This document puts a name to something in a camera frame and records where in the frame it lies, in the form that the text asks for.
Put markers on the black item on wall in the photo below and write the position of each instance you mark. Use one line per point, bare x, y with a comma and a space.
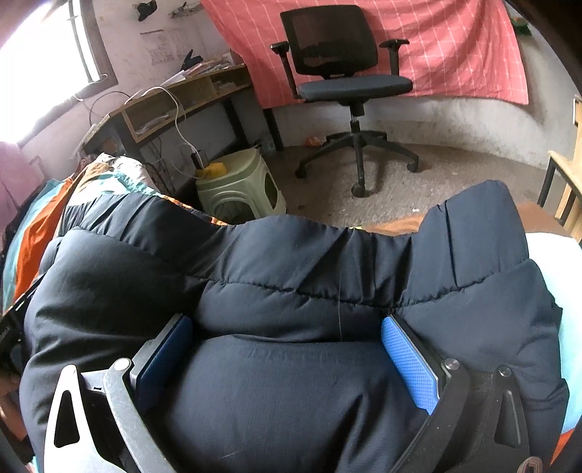
146, 10

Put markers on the pink cloth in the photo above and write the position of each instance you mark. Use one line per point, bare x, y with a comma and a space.
18, 182

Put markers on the pile of books and papers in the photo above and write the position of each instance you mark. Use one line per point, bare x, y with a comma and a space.
200, 70

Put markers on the wall calendar sheet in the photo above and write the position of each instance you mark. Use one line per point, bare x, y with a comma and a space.
158, 47

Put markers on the wooden bed frame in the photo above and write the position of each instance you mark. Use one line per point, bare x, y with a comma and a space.
541, 218

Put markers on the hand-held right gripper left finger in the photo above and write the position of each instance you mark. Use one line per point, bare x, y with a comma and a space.
163, 359

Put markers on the red checked wall cloth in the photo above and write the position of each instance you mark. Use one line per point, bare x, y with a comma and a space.
454, 54

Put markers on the wooden chair with black legs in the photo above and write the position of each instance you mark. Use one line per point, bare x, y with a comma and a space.
568, 182

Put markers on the wall hook rack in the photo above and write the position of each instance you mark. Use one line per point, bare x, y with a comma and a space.
184, 10

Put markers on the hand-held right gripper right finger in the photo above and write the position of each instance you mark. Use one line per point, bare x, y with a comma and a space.
409, 364

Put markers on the window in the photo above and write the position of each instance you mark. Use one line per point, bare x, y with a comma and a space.
41, 59

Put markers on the dark navy puffer jacket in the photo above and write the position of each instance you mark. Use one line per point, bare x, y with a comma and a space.
295, 364

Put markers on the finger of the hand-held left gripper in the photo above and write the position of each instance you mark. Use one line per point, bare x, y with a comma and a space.
27, 295

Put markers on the black charger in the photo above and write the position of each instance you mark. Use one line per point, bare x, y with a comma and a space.
200, 161

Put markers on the green wall item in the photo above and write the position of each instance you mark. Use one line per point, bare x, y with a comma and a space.
520, 26

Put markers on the yellow item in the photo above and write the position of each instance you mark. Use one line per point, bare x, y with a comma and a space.
213, 171

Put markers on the black office chair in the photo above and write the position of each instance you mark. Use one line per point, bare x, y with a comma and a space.
354, 86

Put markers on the colourful patchwork blanket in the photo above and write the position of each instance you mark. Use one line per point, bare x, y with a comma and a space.
32, 236

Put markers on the wooden desk with shelf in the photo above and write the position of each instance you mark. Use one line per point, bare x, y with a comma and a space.
191, 84

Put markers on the green plastic stool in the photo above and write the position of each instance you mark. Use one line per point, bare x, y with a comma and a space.
241, 182

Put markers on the orange scrap on floor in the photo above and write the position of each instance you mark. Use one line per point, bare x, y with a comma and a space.
313, 141

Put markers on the black glove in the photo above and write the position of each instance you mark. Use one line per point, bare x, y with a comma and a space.
191, 60

